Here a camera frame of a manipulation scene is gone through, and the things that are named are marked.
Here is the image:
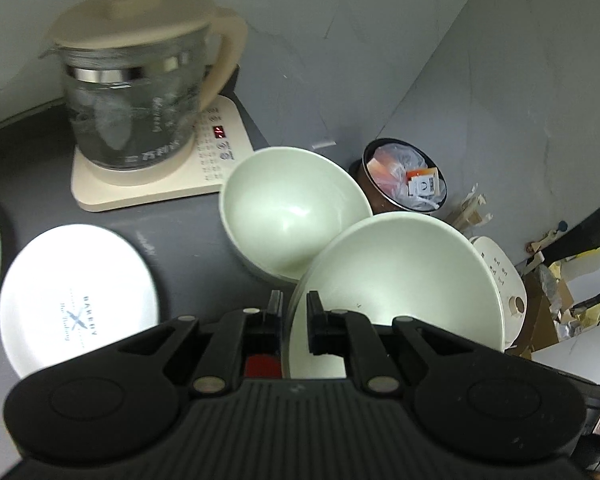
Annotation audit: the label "cream kettle base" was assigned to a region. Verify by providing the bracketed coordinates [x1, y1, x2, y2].
[71, 96, 253, 212]

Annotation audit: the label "cream bowl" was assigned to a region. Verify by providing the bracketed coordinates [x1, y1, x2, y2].
[283, 212, 505, 379]
[219, 146, 373, 284]

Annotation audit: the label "glass electric kettle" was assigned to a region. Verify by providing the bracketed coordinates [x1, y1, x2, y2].
[46, 0, 248, 185]

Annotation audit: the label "cream air fryer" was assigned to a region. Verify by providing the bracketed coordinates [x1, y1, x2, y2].
[469, 236, 527, 349]

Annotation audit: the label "small white plate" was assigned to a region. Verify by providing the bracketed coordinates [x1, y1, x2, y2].
[0, 224, 159, 378]

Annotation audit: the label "cardboard boxes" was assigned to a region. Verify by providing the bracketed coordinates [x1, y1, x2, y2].
[509, 248, 600, 385]

